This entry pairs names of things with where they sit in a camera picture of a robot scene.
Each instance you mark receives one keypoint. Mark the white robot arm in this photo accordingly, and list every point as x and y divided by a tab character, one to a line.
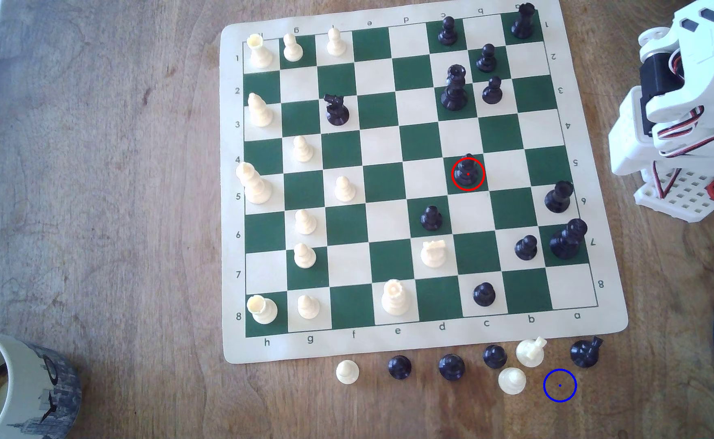
631	146

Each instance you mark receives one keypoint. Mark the white pawn chess piece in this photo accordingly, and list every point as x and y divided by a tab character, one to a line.
304	258
335	47
308	308
345	192
293	52
347	372
303	152
306	224

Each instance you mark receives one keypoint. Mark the black pawn chess piece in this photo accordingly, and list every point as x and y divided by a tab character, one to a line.
486	61
447	35
557	199
484	295
492	92
526	249
431	219
495	357
399	367

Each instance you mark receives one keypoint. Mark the green and white chess mat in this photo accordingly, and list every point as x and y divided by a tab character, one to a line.
381	146

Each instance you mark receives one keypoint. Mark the white rook chess piece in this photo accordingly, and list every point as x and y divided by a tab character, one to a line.
433	256
260	56
264	311

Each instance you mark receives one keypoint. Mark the white queen chess piece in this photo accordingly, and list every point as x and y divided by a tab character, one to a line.
395	302

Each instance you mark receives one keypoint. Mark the white king chess piece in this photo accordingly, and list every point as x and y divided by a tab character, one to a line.
256	189

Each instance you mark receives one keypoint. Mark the black knight chess piece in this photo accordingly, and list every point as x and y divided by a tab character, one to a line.
337	114
585	353

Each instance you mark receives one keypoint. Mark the white bishop chess piece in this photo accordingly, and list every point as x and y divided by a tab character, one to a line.
260	114
512	381

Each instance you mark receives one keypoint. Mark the black queen chess piece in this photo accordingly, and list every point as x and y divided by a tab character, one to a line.
454	94

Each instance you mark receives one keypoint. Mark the black king chess piece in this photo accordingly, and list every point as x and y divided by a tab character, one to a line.
565	244

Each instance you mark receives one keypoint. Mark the white knight chess piece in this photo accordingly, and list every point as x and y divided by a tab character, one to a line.
529	353

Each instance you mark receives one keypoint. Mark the black rook chess piece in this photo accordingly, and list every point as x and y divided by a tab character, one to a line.
521	27

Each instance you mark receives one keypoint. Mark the printed ceramic mug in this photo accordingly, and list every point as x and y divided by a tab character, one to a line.
58	390

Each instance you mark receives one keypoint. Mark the white perforated base plate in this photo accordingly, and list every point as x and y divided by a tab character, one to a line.
686	198

